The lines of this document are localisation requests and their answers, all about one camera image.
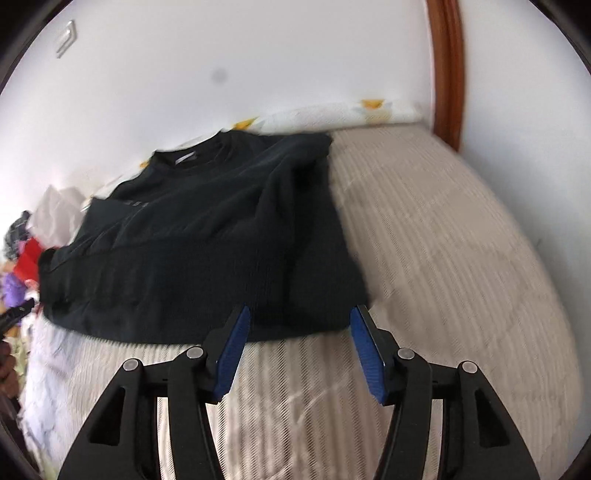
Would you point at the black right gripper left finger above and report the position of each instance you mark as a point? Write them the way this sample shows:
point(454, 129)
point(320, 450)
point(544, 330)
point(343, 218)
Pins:
point(118, 440)

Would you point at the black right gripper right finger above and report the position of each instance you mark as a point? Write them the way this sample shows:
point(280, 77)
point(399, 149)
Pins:
point(479, 437)

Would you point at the black sweatshirt with white print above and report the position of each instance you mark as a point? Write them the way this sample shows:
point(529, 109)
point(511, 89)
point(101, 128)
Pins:
point(237, 220)

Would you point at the person's left hand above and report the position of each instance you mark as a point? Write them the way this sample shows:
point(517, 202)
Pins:
point(9, 379)

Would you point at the purple cloth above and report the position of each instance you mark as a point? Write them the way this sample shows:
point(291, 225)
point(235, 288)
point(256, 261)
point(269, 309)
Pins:
point(13, 290)

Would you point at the red bag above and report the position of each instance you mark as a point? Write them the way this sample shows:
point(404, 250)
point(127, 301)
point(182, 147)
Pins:
point(26, 267)

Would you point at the dark checkered cloth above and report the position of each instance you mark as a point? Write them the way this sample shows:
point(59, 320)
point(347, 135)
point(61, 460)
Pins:
point(16, 234)

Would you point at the white cloth on pile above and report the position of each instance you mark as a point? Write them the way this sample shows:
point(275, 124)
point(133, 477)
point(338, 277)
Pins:
point(57, 217)

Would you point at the striped beige quilted bedspread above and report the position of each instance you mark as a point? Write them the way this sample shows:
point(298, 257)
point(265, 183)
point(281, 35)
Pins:
point(452, 277)

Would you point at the white rolled mat with pattern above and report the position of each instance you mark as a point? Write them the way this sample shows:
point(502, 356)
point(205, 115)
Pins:
point(332, 117)

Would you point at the white wall switch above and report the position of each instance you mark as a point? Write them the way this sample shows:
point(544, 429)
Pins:
point(65, 39)

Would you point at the brown wooden door frame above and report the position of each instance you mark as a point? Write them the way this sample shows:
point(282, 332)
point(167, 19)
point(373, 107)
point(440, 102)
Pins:
point(449, 62)

